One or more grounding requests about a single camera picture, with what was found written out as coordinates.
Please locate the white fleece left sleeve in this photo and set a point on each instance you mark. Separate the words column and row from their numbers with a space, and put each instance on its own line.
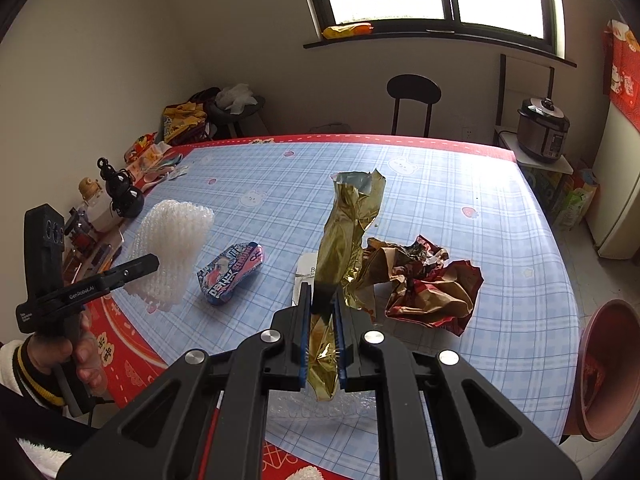
column 40, row 432

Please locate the crumpled red brown wrapper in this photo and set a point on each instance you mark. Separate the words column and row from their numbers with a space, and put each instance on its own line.
column 426, row 286

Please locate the red hanging cloth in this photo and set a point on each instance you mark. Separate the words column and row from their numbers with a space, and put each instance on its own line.
column 621, row 77

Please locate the white refrigerator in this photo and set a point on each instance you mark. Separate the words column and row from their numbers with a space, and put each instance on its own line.
column 613, row 217

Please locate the blue white snack bag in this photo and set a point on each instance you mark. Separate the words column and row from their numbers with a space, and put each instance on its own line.
column 219, row 279

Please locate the black window frame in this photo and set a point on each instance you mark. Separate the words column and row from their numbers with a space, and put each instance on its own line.
column 450, row 27

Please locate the black gourd bottle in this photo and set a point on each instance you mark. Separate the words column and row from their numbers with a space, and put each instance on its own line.
column 126, row 199

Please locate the yellow packet on windowsill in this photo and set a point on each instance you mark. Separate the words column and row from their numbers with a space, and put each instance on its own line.
column 336, row 32

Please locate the left hand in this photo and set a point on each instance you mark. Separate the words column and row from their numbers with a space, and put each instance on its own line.
column 46, row 353

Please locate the silver electric pressure cooker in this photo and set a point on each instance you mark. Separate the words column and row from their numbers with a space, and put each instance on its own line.
column 542, row 129

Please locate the blue plaid table mat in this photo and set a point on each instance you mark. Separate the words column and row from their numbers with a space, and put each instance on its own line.
column 523, row 336

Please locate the yellow snack bag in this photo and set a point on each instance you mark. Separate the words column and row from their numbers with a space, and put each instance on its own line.
column 183, row 123

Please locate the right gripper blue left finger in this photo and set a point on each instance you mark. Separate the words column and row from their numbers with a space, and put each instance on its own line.
column 300, row 338

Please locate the white jar with wooden lid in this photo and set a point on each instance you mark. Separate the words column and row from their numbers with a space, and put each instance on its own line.
column 98, row 206

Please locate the brown plastic trash basin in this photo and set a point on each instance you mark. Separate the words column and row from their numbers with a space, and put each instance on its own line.
column 606, row 386

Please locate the gold foil wrapper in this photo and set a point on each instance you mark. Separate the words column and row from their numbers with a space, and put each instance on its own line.
column 357, row 201

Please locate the white foam fruit net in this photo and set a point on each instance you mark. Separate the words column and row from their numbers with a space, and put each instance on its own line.
column 175, row 232

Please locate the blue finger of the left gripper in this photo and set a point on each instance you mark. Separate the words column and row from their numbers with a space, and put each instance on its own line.
column 129, row 271

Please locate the black round back chair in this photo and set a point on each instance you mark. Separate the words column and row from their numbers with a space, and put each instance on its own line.
column 415, row 88

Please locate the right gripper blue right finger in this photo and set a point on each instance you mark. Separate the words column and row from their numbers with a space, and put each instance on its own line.
column 338, row 304

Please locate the green bags beside fridge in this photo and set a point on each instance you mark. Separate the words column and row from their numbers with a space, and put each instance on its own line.
column 576, row 194

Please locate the white plastic bag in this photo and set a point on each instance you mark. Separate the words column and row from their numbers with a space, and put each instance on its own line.
column 233, row 100

